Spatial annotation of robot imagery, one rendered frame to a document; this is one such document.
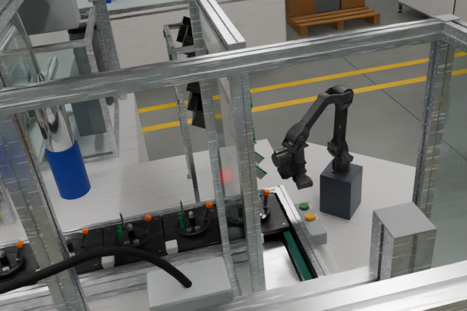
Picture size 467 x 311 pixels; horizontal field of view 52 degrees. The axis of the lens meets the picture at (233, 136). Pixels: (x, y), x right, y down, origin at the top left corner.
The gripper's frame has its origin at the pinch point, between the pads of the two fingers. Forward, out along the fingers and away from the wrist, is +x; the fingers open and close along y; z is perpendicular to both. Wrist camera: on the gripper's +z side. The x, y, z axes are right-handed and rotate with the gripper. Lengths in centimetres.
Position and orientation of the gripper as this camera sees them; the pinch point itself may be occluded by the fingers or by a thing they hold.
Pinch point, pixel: (298, 182)
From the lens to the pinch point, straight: 198.2
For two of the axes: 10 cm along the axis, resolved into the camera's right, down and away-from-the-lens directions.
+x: 1.1, 8.5, 5.1
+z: -9.7, 2.0, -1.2
